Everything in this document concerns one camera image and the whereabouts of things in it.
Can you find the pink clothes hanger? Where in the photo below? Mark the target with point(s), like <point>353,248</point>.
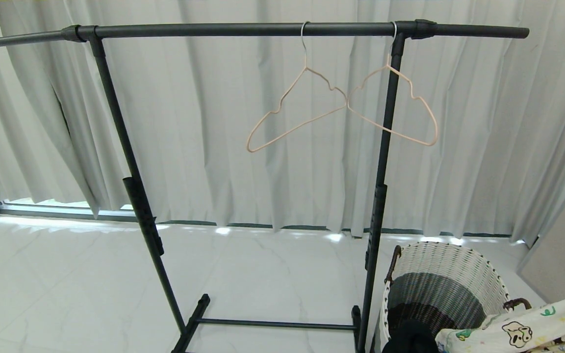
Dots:
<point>412,137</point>
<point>305,59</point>

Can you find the black garment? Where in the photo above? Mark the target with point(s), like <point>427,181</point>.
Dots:
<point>410,338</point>

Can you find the cream printed garment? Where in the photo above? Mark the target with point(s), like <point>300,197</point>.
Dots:
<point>527,328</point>

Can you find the black clothes rack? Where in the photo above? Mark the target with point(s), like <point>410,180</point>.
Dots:
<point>214,30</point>

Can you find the white laundry basket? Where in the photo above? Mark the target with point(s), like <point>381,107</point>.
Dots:
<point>449,264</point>

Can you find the white curtain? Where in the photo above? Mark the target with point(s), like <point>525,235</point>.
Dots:
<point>3,127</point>
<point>263,171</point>

